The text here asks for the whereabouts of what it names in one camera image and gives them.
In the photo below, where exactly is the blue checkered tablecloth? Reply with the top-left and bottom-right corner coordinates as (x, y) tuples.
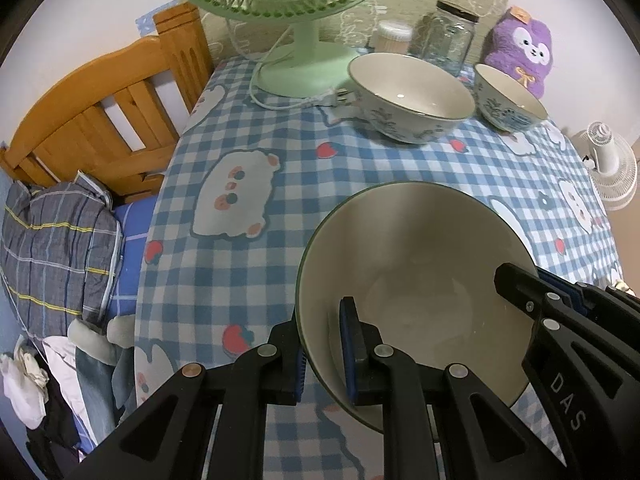
(136, 58), (622, 479)

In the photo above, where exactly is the blue-flower bowl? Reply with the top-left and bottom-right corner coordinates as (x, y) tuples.
(473, 63), (548, 133)
(295, 182), (535, 430)
(348, 52), (475, 145)

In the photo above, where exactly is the blue bed sheet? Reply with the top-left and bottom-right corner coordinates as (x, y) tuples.
(107, 196), (157, 320)

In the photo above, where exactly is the white fan power cable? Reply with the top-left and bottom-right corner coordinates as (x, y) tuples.
(248, 24), (362, 111)

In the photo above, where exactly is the green patterned wall mat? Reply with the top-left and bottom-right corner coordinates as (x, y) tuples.
(201, 0), (509, 64)

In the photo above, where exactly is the purple plush bunny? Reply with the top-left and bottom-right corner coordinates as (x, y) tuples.
(483, 6), (553, 100)

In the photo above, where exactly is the toothpick container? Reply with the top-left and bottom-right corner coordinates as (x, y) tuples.
(370, 20), (413, 54)

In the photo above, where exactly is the white standing fan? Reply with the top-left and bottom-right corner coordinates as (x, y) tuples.
(572, 122), (638, 211)

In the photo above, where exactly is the grey plaid pillow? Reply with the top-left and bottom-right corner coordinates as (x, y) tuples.
(1, 171), (122, 339)

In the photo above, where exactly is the glass jar with lid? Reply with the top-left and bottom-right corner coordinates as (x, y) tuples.
(409, 0), (480, 77)

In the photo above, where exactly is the white crumpled clothing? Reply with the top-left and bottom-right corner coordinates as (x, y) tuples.
(1, 336), (49, 430)

